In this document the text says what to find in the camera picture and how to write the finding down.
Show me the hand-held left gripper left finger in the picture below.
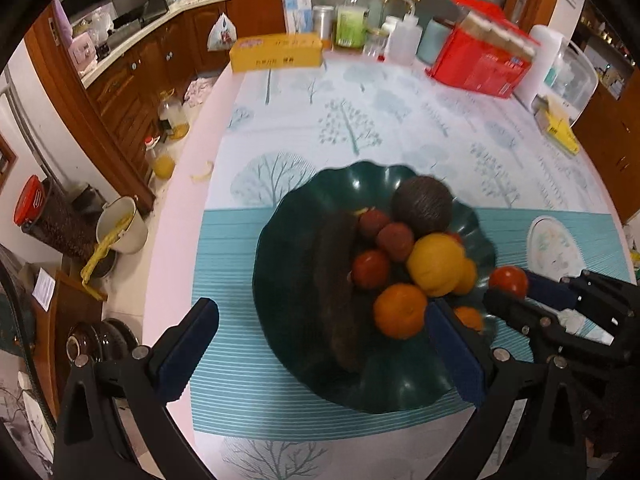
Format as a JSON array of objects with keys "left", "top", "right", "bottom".
[{"left": 52, "top": 298, "right": 221, "bottom": 480}]

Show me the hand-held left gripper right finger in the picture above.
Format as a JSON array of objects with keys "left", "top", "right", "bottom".
[{"left": 425, "top": 299, "right": 588, "bottom": 480}]

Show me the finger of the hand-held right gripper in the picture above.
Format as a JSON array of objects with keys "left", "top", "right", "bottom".
[
  {"left": 482, "top": 287, "right": 566, "bottom": 346},
  {"left": 524, "top": 270, "right": 616, "bottom": 311}
]

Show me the small mandarin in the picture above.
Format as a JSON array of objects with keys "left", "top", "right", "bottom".
[{"left": 452, "top": 306, "right": 485, "bottom": 333}]

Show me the white patterned plate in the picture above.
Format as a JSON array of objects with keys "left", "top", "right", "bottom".
[{"left": 527, "top": 215, "right": 586, "bottom": 278}]

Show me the small orange with stem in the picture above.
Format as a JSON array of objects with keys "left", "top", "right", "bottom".
[{"left": 457, "top": 257, "right": 478, "bottom": 295}]

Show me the large orange tangerine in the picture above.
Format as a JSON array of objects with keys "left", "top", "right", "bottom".
[{"left": 373, "top": 283, "right": 428, "bottom": 339}]

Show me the yellow round pear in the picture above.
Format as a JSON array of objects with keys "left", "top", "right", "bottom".
[{"left": 406, "top": 234, "right": 467, "bottom": 297}]

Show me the dark red round fruit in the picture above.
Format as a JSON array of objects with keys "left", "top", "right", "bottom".
[
  {"left": 376, "top": 222, "right": 416, "bottom": 262},
  {"left": 356, "top": 209, "right": 392, "bottom": 238}
]

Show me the blackened overripe banana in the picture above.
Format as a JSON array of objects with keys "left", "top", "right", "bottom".
[{"left": 307, "top": 210, "right": 373, "bottom": 375}]

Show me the dark avocado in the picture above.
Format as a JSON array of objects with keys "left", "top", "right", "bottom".
[{"left": 390, "top": 176, "right": 453, "bottom": 236}]

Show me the dark green scalloped plate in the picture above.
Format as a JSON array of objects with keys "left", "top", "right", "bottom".
[{"left": 252, "top": 161, "right": 497, "bottom": 415}]

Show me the white bucket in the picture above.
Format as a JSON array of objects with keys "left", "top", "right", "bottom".
[{"left": 95, "top": 196, "right": 150, "bottom": 256}]

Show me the white paper sheet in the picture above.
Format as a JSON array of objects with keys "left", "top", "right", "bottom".
[{"left": 32, "top": 267, "right": 56, "bottom": 311}]

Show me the yellow tissue pack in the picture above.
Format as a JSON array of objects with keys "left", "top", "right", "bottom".
[{"left": 534, "top": 97, "right": 581, "bottom": 156}]

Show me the red lidded dark container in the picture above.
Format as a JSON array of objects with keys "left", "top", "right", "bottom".
[{"left": 14, "top": 175, "right": 96, "bottom": 261}]

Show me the plastic oil bottle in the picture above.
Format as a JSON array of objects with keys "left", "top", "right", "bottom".
[
  {"left": 145, "top": 136, "right": 176, "bottom": 179},
  {"left": 159, "top": 91, "right": 190, "bottom": 140}
]

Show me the white storage dispenser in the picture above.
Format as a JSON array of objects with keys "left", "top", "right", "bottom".
[{"left": 515, "top": 24, "right": 598, "bottom": 123}]

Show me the red paper cup package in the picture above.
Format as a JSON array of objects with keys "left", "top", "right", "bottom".
[{"left": 427, "top": 0, "right": 541, "bottom": 100}]

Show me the tree print tablecloth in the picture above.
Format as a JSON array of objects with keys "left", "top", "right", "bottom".
[{"left": 192, "top": 52, "right": 638, "bottom": 480}]

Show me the wooden kitchen cabinet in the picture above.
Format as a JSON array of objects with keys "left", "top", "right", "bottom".
[{"left": 85, "top": 0, "right": 231, "bottom": 201}]

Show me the light blue canister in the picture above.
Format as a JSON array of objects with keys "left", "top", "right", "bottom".
[{"left": 417, "top": 17, "right": 453, "bottom": 66}]

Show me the white squeeze bottle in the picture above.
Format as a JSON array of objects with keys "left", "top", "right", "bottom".
[{"left": 384, "top": 0, "right": 423, "bottom": 67}]

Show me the small jar gold lid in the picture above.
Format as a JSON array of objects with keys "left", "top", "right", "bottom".
[{"left": 362, "top": 27, "right": 390, "bottom": 61}]

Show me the yellow cardboard box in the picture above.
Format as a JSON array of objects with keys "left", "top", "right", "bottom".
[{"left": 229, "top": 33, "right": 325, "bottom": 73}]

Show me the pink kitchen appliance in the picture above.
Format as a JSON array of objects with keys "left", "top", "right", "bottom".
[{"left": 70, "top": 40, "right": 98, "bottom": 68}]

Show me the white plastic bag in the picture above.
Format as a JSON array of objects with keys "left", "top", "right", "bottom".
[{"left": 207, "top": 12, "right": 238, "bottom": 53}]

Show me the glass bottle green label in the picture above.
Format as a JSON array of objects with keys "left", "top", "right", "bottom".
[{"left": 335, "top": 0, "right": 370, "bottom": 51}]

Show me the silver metal can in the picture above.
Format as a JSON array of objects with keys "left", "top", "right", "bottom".
[{"left": 312, "top": 5, "right": 337, "bottom": 43}]

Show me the blue white carton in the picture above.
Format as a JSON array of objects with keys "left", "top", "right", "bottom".
[{"left": 281, "top": 0, "right": 315, "bottom": 36}]

